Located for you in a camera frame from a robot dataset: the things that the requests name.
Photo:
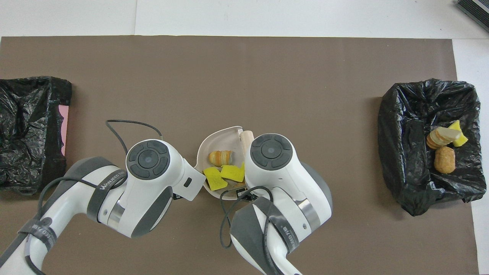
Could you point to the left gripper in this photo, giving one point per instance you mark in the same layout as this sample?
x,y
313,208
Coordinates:
x,y
193,179

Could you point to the yellow sponge piece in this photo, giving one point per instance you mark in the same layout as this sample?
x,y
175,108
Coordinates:
x,y
215,179
460,139
233,173

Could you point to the orange striped croissant toy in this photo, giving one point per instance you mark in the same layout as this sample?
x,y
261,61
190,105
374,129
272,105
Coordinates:
x,y
221,158

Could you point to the beige plastic dustpan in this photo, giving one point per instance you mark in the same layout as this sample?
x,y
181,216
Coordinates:
x,y
214,143

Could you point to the beige hand brush black bristles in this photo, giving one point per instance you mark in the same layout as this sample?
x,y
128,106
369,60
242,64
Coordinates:
x,y
246,136

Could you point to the pale croissant toy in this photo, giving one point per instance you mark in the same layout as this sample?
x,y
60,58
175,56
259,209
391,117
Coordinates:
x,y
441,137

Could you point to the brown bread roll toy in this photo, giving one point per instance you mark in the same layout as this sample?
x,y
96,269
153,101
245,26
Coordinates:
x,y
445,160

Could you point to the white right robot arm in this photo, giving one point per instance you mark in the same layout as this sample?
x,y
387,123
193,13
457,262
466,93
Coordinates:
x,y
290,179

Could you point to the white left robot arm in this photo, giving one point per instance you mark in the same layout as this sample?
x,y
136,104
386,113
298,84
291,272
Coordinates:
x,y
149,191

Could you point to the black bag lined pink bin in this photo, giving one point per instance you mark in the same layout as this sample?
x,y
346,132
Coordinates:
x,y
23,133

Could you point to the brown paper table mat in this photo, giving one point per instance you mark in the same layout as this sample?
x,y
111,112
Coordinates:
x,y
267,76

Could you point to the dark ribbed box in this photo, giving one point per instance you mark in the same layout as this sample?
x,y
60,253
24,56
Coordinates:
x,y
475,8

